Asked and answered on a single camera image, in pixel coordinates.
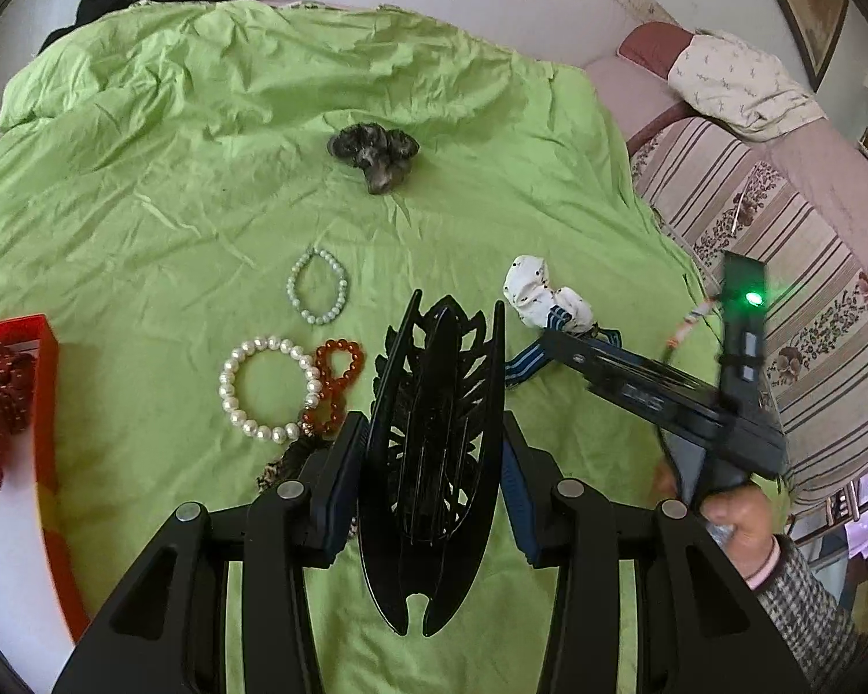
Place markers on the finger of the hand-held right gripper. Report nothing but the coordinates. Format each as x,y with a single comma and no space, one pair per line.
568,325
532,365

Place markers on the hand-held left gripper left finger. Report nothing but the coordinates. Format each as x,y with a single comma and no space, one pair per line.
340,484

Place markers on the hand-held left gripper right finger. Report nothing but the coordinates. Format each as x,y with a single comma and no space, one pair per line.
517,502

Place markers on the white dotted scrunchie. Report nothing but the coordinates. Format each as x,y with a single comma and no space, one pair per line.
532,289

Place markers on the black hair claw clip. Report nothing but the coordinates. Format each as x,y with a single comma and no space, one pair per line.
434,448

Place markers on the red box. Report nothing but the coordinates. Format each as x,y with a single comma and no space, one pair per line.
47,463

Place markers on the person's right forearm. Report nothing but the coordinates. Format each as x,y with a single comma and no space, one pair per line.
810,614

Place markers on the person's right hand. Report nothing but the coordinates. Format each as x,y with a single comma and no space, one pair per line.
745,520

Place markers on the grey fabric scrunchie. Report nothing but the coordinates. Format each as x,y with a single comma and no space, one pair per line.
376,155

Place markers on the pink pillow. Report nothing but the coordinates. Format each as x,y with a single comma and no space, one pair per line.
824,173

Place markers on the cream patterned cloth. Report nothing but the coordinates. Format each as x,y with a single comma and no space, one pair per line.
738,79

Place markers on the green bedsheet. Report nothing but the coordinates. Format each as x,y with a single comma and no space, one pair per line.
152,195

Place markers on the red checked scrunchie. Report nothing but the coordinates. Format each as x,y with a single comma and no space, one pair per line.
0,390

